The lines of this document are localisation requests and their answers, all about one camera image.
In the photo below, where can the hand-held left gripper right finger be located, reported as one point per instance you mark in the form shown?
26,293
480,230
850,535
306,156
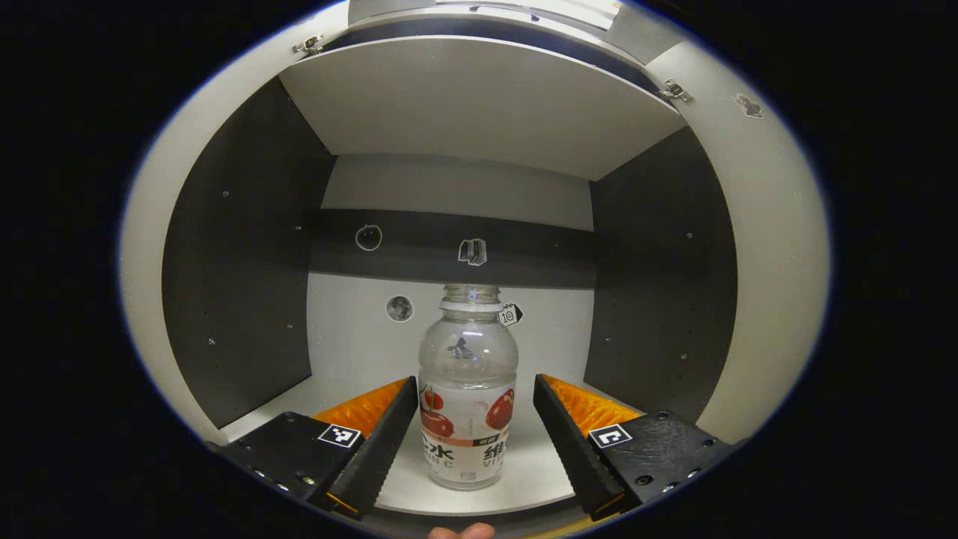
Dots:
572,442

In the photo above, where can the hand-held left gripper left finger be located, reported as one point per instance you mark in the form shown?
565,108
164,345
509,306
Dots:
378,449

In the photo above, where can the clear plastic bottle red label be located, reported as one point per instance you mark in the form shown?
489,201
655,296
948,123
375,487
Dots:
468,374

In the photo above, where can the white cabinet door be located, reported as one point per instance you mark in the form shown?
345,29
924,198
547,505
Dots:
778,247
150,224

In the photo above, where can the white cabinet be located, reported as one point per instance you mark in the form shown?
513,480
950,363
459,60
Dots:
449,97

